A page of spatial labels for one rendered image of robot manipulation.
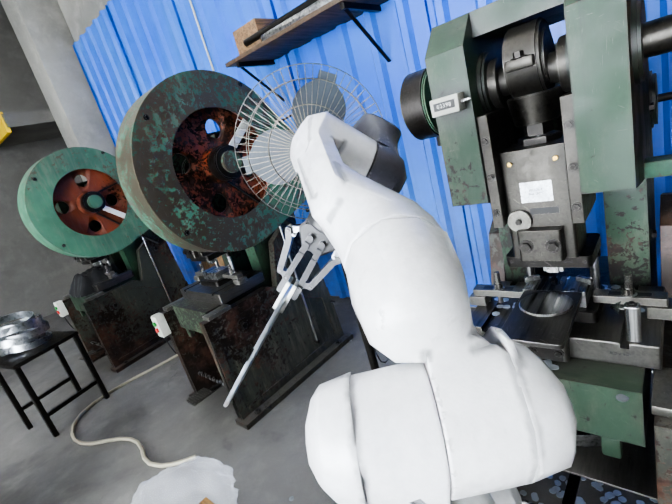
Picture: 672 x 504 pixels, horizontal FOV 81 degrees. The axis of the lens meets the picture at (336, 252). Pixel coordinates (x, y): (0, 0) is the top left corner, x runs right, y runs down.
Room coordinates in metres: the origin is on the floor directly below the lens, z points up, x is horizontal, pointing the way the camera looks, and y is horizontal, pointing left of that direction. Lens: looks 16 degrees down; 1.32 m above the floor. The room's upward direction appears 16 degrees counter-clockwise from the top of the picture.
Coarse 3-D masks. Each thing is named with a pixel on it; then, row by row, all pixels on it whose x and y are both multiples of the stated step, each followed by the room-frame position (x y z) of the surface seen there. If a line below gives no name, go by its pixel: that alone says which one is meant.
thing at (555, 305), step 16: (528, 304) 0.89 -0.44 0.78; (544, 304) 0.87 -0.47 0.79; (560, 304) 0.85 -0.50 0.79; (576, 304) 0.84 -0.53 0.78; (512, 320) 0.85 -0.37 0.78; (528, 320) 0.83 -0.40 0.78; (544, 320) 0.81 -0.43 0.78; (560, 320) 0.80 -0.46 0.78; (512, 336) 0.79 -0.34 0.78; (528, 336) 0.77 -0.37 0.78; (544, 336) 0.76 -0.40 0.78; (560, 336) 0.74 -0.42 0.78; (544, 352) 0.84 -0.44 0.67; (560, 352) 0.81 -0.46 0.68
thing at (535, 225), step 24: (528, 144) 0.95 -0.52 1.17; (552, 144) 0.88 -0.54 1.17; (504, 168) 0.96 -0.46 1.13; (528, 168) 0.92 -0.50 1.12; (552, 168) 0.88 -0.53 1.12; (528, 192) 0.92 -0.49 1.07; (552, 192) 0.89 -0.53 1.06; (528, 216) 0.92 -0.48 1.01; (552, 216) 0.89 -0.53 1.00; (528, 240) 0.91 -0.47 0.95; (552, 240) 0.87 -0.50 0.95; (576, 240) 0.86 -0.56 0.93
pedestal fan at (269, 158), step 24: (312, 72) 1.51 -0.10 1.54; (336, 72) 1.53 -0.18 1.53; (264, 96) 1.52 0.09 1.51; (312, 96) 1.53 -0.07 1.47; (336, 96) 1.55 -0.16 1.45; (240, 120) 1.55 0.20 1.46; (240, 144) 1.55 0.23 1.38; (264, 144) 1.58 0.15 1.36; (288, 144) 1.58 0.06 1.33; (264, 168) 1.57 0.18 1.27; (288, 168) 1.50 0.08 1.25
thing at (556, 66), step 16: (544, 32) 0.92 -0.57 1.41; (656, 32) 0.79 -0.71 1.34; (544, 48) 0.91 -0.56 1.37; (560, 48) 0.89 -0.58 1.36; (656, 48) 0.79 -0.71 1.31; (496, 64) 0.99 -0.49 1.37; (544, 64) 0.90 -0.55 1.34; (560, 64) 0.88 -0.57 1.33; (496, 80) 0.98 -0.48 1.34; (560, 80) 0.89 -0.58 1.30; (496, 96) 0.98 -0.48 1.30; (432, 128) 1.10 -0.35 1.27
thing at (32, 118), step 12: (48, 108) 5.19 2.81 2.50; (0, 120) 4.86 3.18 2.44; (12, 120) 4.90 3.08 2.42; (24, 120) 4.98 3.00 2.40; (36, 120) 5.06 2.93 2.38; (48, 120) 5.15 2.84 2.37; (0, 132) 5.02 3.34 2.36; (12, 132) 5.15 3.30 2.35; (24, 132) 5.33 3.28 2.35; (36, 132) 5.53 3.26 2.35; (48, 132) 5.75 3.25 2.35; (60, 132) 5.99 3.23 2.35; (0, 144) 5.63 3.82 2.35; (12, 144) 5.86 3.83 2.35
